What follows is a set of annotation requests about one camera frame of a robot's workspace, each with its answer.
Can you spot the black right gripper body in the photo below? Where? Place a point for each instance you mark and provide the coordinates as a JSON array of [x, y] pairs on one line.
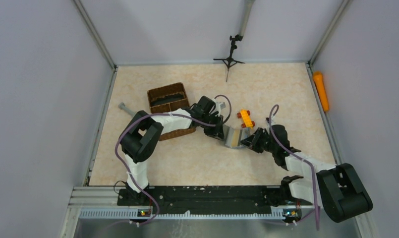
[[256, 140]]

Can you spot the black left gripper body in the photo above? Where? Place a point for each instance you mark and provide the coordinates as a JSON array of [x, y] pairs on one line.
[[217, 130]]

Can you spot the gold credit card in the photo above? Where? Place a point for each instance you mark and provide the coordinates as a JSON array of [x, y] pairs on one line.
[[235, 138]]

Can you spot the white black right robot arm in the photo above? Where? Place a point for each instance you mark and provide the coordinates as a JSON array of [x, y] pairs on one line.
[[335, 188]]

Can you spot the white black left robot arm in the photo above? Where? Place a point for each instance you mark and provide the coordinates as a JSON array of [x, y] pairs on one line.
[[139, 139]]

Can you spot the yellow red toy brick car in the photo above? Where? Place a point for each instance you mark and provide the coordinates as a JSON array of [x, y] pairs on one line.
[[247, 122]]

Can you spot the brown wicker basket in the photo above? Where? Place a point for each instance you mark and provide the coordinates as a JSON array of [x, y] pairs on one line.
[[167, 98]]

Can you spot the grey dumbbell-shaped plastic part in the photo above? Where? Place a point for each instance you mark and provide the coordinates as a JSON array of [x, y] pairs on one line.
[[124, 108]]

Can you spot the orange flashlight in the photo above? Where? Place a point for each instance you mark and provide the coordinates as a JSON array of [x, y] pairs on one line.
[[319, 83]]

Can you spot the black camera tripod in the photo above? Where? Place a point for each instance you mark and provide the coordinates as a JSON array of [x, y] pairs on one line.
[[229, 61]]

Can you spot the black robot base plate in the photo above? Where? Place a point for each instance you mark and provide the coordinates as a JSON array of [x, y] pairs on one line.
[[166, 196]]

